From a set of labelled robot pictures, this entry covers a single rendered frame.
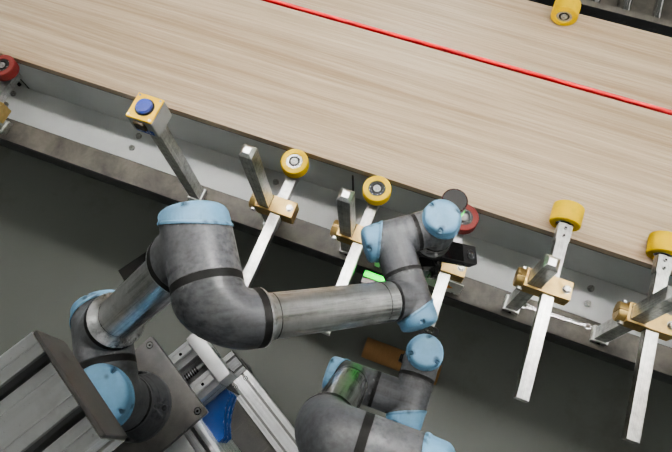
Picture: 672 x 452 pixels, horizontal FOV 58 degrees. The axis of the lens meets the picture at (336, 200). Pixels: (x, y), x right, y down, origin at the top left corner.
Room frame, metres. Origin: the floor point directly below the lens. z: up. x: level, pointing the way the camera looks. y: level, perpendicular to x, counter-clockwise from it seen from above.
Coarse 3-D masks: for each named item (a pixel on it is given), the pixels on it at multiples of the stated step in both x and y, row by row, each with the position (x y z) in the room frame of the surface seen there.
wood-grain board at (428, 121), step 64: (0, 0) 1.51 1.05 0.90; (64, 0) 1.49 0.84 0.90; (128, 0) 1.46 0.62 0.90; (192, 0) 1.44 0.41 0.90; (256, 0) 1.41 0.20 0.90; (320, 0) 1.39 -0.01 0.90; (384, 0) 1.36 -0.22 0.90; (448, 0) 1.34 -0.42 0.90; (512, 0) 1.31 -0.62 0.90; (64, 64) 1.22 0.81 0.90; (128, 64) 1.20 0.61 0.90; (192, 64) 1.18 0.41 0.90; (256, 64) 1.16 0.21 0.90; (320, 64) 1.13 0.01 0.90; (384, 64) 1.11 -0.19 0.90; (448, 64) 1.09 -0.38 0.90; (512, 64) 1.07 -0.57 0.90; (576, 64) 1.05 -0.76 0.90; (640, 64) 1.03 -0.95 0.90; (256, 128) 0.93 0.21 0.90; (320, 128) 0.91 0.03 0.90; (384, 128) 0.89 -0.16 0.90; (448, 128) 0.87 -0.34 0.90; (512, 128) 0.85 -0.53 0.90; (576, 128) 0.83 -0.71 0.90; (640, 128) 0.81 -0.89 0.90; (512, 192) 0.65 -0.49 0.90; (576, 192) 0.63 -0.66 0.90; (640, 192) 0.61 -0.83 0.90; (640, 256) 0.43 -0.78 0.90
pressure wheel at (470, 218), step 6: (468, 204) 0.62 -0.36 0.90; (468, 210) 0.60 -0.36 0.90; (474, 210) 0.60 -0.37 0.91; (462, 216) 0.59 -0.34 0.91; (468, 216) 0.59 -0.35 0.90; (474, 216) 0.58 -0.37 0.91; (462, 222) 0.57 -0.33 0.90; (468, 222) 0.57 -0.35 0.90; (474, 222) 0.57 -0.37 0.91; (462, 228) 0.55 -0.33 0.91; (468, 228) 0.55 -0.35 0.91; (474, 228) 0.56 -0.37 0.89; (462, 234) 0.55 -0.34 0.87
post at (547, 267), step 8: (544, 256) 0.40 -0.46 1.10; (552, 256) 0.39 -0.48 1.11; (536, 264) 0.40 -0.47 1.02; (544, 264) 0.38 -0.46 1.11; (552, 264) 0.37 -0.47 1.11; (536, 272) 0.37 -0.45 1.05; (544, 272) 0.37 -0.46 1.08; (552, 272) 0.36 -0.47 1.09; (528, 280) 0.38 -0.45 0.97; (536, 280) 0.37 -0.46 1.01; (544, 280) 0.36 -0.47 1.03; (512, 296) 0.38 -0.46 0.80; (520, 296) 0.37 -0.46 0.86; (528, 296) 0.36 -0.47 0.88; (512, 304) 0.37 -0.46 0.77; (520, 304) 0.36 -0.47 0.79
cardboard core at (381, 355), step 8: (368, 344) 0.42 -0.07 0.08; (376, 344) 0.42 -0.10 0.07; (384, 344) 0.41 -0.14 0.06; (368, 352) 0.39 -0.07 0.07; (376, 352) 0.38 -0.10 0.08; (384, 352) 0.38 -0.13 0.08; (392, 352) 0.38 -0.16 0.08; (400, 352) 0.38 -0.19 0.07; (376, 360) 0.36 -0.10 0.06; (384, 360) 0.35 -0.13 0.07; (392, 360) 0.35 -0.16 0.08; (392, 368) 0.32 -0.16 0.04; (440, 368) 0.30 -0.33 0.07
